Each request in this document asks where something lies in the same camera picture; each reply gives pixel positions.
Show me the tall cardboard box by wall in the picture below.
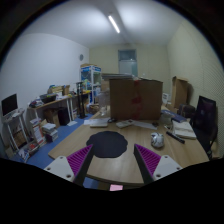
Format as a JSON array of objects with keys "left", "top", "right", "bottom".
[{"left": 171, "top": 76, "right": 188, "bottom": 108}]

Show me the white paper sheet on table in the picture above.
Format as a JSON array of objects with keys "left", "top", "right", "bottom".
[{"left": 90, "top": 119, "right": 108, "bottom": 128}]

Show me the white side desk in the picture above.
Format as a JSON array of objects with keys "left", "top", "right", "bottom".
[{"left": 28, "top": 96, "right": 76, "bottom": 126}]

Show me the white grey computer mouse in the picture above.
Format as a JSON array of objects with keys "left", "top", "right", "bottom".
[{"left": 151, "top": 132, "right": 164, "bottom": 148}]

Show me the black marker pen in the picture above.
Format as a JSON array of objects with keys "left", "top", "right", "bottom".
[{"left": 166, "top": 131, "right": 185, "bottom": 144}]

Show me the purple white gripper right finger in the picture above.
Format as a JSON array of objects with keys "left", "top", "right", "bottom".
[{"left": 134, "top": 144, "right": 182, "bottom": 185}]

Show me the black office chair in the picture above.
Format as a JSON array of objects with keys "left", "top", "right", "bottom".
[{"left": 190, "top": 96, "right": 218, "bottom": 160}]

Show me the black computer monitor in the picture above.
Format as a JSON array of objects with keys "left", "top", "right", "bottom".
[{"left": 1, "top": 94, "right": 18, "bottom": 116}]

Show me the stack of books on floor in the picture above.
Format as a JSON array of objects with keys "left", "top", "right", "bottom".
[{"left": 42, "top": 123, "right": 58, "bottom": 142}]

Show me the large brown cardboard box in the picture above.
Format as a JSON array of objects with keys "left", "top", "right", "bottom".
[{"left": 109, "top": 79, "right": 163, "bottom": 120}]

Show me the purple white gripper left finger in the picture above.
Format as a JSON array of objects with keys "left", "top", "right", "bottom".
[{"left": 45, "top": 145, "right": 93, "bottom": 186}]

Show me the white remote control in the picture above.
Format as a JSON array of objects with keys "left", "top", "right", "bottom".
[{"left": 116, "top": 120, "right": 133, "bottom": 129}]

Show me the blue white shelf cabinet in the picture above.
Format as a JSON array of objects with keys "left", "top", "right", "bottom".
[{"left": 80, "top": 65, "right": 101, "bottom": 104}]

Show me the ceiling fluorescent light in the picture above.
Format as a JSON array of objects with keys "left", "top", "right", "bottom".
[{"left": 108, "top": 15, "right": 120, "bottom": 34}]

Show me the pink sticky note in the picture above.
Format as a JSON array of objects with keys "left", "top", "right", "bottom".
[{"left": 110, "top": 184, "right": 123, "bottom": 191}]

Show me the door with window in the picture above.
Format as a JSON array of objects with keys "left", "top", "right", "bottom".
[{"left": 118, "top": 49, "right": 138, "bottom": 76}]

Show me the black round mouse pad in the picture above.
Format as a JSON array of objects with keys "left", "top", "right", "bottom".
[{"left": 86, "top": 131, "right": 128, "bottom": 158}]

